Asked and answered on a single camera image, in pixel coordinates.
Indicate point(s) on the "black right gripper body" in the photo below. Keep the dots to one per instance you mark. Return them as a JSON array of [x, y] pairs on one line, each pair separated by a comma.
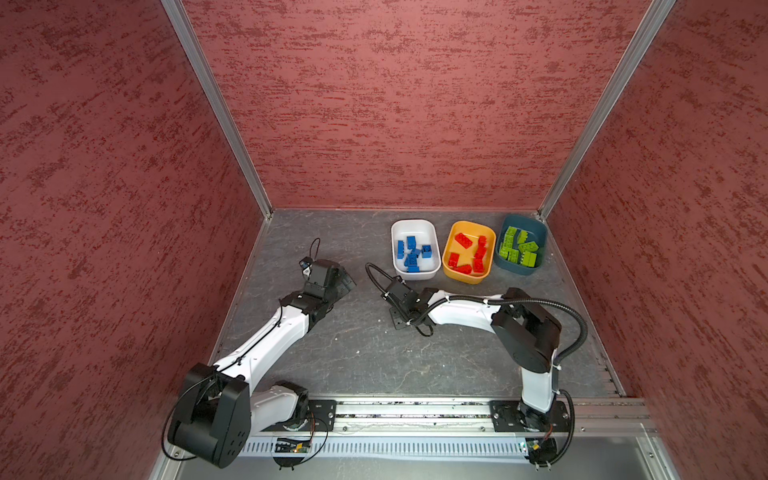
[[405, 314]]

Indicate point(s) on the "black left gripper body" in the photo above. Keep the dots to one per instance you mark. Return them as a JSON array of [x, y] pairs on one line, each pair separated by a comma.
[[331, 293]]

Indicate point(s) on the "red lego brick large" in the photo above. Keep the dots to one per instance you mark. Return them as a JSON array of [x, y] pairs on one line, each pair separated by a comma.
[[482, 242], [466, 269]]

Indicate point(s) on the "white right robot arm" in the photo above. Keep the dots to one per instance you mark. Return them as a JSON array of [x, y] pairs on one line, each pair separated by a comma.
[[523, 325]]

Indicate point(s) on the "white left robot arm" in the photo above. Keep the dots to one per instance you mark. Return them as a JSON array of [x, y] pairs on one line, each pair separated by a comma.
[[219, 405]]

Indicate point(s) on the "white plastic container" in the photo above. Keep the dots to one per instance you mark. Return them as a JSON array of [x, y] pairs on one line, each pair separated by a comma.
[[425, 234]]

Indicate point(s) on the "yellow plastic container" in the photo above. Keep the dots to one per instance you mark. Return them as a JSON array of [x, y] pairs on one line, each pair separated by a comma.
[[473, 231]]

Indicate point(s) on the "dark teal plastic container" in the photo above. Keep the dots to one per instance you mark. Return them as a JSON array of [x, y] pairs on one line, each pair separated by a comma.
[[537, 232]]

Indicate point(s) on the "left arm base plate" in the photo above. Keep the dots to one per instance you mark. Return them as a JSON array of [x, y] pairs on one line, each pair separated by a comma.
[[319, 414]]

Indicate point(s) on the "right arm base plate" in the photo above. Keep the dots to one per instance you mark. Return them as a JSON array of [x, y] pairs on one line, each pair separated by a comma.
[[513, 416]]

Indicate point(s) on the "white slotted cable duct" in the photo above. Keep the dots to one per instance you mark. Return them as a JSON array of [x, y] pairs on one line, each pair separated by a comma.
[[501, 449]]

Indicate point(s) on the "aluminium front rail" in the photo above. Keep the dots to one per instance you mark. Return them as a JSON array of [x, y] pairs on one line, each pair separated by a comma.
[[358, 416]]

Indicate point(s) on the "aluminium left corner post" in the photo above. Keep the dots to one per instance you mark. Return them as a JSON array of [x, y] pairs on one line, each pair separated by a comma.
[[183, 28]]

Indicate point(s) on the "aluminium corner post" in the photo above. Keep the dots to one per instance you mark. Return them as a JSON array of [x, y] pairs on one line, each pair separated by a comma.
[[647, 30], [183, 28]]

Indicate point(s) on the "aluminium right corner post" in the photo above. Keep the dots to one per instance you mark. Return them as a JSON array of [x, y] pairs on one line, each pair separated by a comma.
[[647, 30]]

